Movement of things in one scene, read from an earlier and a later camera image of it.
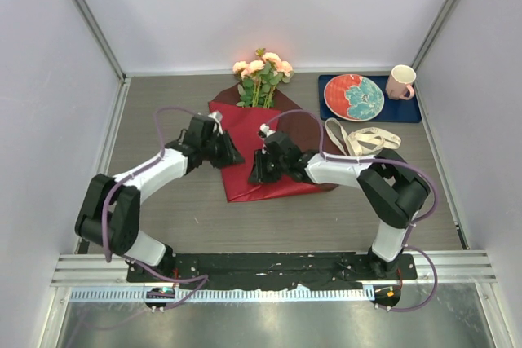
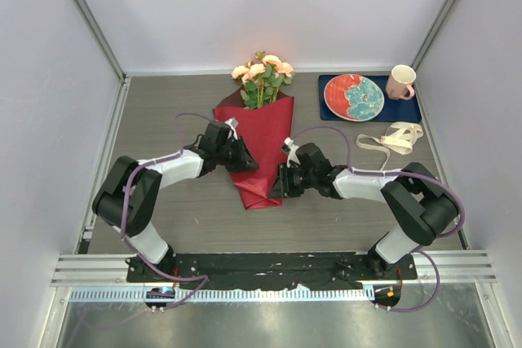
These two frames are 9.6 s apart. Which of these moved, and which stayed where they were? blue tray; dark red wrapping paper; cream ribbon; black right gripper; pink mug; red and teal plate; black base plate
Moved: dark red wrapping paper; black right gripper; cream ribbon
Stayed: blue tray; red and teal plate; pink mug; black base plate
